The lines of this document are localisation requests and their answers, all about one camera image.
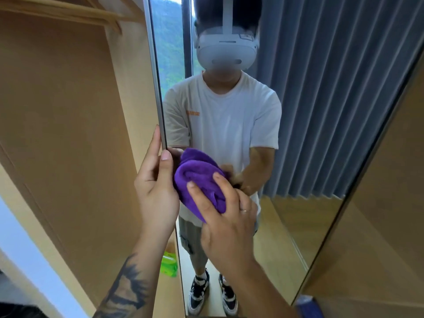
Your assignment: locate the person's right hand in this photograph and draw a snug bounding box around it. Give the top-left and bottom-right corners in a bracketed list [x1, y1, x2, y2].
[186, 172, 259, 279]

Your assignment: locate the person's left hand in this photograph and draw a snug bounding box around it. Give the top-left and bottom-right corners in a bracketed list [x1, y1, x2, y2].
[134, 125, 181, 242]

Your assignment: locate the purple cleaning cloth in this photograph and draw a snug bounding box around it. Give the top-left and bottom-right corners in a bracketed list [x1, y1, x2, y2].
[173, 148, 231, 223]

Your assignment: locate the pull-out wardrobe mirror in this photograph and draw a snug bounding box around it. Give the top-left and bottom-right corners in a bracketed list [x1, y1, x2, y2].
[143, 0, 424, 318]

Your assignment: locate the person's left forearm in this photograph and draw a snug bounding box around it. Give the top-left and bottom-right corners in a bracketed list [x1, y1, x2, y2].
[92, 231, 170, 318]

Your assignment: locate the light wooden wardrobe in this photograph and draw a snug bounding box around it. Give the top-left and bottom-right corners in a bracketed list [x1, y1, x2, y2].
[0, 0, 424, 318]

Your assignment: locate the green tissue packet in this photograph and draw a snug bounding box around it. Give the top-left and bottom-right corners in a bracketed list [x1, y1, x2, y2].
[160, 250, 179, 278]

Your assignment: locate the blue plastic bag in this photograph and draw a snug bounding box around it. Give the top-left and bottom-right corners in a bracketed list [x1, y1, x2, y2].
[295, 294, 325, 318]

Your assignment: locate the wooden clothes hanger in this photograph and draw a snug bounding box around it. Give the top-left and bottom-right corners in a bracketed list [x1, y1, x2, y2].
[83, 0, 123, 34]
[0, 0, 146, 27]

